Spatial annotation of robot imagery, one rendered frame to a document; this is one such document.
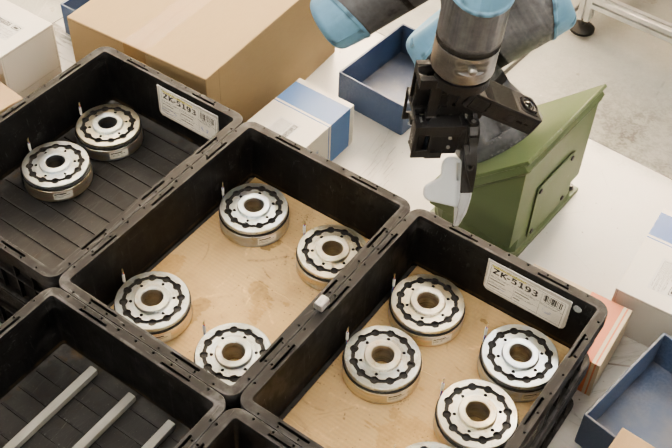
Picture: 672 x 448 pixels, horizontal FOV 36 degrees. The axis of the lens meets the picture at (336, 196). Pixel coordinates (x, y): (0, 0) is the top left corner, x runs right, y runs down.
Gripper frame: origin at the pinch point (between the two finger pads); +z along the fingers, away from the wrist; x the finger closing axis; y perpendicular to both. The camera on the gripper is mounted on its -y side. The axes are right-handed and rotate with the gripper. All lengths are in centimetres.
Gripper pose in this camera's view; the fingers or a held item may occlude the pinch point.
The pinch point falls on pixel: (450, 182)
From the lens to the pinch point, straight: 134.4
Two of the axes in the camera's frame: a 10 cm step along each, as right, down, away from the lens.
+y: -9.9, 0.3, -1.4
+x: 1.1, 7.5, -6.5
